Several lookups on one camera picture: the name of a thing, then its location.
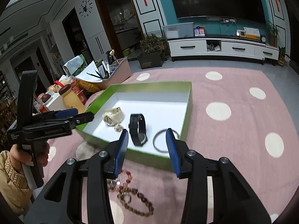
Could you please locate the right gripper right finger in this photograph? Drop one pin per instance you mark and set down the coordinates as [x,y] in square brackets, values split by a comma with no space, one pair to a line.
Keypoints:
[233,198]

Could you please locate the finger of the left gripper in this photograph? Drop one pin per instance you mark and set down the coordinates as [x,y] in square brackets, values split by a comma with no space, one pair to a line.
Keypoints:
[73,121]
[60,114]

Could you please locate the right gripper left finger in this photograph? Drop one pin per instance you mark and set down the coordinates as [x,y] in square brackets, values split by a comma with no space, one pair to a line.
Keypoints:
[60,201]

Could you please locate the small gold charm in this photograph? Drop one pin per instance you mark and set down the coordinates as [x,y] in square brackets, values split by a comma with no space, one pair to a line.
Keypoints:
[118,127]

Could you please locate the black watch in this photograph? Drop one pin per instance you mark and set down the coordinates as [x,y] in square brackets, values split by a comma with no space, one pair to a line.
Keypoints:
[137,129]

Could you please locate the silver bangle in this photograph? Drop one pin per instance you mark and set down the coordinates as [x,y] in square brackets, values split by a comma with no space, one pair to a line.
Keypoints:
[159,141]

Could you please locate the white box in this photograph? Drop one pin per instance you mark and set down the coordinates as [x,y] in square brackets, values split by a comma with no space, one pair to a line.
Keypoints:
[55,103]

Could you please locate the white paper sheet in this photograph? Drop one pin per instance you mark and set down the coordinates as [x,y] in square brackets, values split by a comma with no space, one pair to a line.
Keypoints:
[90,74]

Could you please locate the pink desk organizer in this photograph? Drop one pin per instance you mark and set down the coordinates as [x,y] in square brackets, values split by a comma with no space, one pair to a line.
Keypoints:
[118,76]

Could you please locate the green cardboard box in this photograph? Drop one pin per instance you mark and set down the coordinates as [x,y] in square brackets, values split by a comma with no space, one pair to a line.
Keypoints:
[164,105]

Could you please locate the potted plant in planter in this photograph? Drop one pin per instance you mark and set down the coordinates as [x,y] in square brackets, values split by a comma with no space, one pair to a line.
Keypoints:
[153,51]

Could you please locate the clear storage bin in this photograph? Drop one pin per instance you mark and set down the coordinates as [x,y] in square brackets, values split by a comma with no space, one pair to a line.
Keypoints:
[180,30]

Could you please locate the white tv cabinet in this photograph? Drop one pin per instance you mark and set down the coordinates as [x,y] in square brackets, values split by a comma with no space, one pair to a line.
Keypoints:
[221,47]

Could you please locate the wall clock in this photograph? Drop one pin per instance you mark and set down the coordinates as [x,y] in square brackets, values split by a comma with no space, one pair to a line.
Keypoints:
[85,8]

